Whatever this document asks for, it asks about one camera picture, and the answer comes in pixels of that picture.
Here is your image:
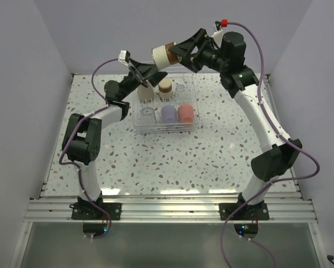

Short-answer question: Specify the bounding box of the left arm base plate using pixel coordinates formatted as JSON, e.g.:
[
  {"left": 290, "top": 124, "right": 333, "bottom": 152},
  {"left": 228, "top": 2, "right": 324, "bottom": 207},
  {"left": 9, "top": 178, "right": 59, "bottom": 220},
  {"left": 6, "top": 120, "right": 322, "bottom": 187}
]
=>
[{"left": 69, "top": 203, "right": 122, "bottom": 221}]

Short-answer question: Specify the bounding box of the coral red plastic cup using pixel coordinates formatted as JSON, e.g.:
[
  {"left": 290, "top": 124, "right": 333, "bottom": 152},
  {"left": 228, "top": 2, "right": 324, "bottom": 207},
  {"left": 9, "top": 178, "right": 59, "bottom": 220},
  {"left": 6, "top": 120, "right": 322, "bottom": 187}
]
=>
[{"left": 178, "top": 103, "right": 194, "bottom": 123}]

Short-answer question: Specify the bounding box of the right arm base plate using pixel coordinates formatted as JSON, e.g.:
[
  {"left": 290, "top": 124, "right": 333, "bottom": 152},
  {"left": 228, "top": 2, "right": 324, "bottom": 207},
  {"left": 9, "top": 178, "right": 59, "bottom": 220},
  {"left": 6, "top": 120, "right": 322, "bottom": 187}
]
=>
[{"left": 219, "top": 202, "right": 270, "bottom": 221}]

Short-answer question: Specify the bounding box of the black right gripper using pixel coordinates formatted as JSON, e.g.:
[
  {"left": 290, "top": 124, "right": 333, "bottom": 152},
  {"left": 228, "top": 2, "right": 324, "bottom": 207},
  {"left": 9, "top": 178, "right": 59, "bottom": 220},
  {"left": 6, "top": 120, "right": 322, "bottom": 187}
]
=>
[{"left": 170, "top": 28, "right": 229, "bottom": 73}]

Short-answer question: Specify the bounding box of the clear wire dish rack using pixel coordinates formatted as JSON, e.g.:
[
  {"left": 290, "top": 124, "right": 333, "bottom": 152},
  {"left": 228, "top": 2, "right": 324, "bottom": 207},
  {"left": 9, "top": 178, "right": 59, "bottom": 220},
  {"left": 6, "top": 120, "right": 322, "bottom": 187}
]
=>
[{"left": 131, "top": 65, "right": 200, "bottom": 134}]

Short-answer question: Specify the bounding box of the small clear glass cup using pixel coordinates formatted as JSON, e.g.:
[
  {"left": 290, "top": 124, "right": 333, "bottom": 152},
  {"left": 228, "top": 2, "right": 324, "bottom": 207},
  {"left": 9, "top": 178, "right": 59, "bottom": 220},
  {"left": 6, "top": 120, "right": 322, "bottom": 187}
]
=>
[{"left": 176, "top": 84, "right": 186, "bottom": 97}]

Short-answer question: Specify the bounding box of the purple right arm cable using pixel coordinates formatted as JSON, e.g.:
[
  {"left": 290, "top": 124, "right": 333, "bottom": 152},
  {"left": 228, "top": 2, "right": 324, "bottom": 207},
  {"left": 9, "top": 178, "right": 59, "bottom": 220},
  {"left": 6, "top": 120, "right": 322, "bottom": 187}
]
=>
[{"left": 219, "top": 21, "right": 321, "bottom": 268}]

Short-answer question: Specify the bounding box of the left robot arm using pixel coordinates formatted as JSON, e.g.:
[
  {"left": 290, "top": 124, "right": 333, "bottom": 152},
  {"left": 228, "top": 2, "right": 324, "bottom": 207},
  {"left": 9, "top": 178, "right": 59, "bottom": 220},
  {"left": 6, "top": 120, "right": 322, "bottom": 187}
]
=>
[{"left": 59, "top": 59, "right": 167, "bottom": 219}]

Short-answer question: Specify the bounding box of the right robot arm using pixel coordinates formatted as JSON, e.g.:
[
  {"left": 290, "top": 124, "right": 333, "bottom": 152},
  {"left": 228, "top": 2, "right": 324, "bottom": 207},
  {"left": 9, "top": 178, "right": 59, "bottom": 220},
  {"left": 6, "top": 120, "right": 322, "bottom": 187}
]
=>
[{"left": 167, "top": 28, "right": 302, "bottom": 219}]

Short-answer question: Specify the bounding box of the clear faceted glass cup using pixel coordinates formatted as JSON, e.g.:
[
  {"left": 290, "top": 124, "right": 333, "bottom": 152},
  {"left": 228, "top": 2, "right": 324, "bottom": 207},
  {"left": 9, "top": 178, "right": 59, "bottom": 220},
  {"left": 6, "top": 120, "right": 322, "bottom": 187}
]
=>
[{"left": 139, "top": 107, "right": 156, "bottom": 126}]

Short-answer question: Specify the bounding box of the steel cup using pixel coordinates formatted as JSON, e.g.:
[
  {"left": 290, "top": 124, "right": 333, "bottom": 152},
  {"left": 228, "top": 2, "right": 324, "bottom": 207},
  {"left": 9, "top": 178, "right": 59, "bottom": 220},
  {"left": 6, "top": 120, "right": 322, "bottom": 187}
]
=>
[
  {"left": 158, "top": 78, "right": 173, "bottom": 99},
  {"left": 152, "top": 42, "right": 181, "bottom": 70}
]

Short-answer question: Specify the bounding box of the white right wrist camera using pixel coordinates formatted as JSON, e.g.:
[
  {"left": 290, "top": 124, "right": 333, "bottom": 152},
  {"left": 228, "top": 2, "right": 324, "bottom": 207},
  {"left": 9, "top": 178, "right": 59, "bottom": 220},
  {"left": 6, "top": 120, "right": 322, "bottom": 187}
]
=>
[{"left": 212, "top": 19, "right": 229, "bottom": 39}]

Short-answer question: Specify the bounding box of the lilac plastic cup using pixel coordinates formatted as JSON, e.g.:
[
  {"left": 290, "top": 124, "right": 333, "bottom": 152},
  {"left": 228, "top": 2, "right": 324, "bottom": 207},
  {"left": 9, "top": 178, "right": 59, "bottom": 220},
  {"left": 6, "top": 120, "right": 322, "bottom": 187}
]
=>
[{"left": 161, "top": 105, "right": 177, "bottom": 124}]

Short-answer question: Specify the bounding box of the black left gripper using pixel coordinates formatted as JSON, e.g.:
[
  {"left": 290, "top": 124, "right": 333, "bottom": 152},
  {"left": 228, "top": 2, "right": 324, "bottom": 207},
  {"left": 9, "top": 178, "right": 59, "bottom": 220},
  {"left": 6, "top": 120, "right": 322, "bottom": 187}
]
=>
[{"left": 120, "top": 58, "right": 167, "bottom": 101}]

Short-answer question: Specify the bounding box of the beige plastic cup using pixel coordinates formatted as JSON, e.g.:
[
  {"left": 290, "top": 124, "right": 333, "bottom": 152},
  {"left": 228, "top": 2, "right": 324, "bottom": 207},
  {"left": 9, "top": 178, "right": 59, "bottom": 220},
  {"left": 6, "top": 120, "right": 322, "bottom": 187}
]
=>
[{"left": 137, "top": 85, "right": 154, "bottom": 102}]

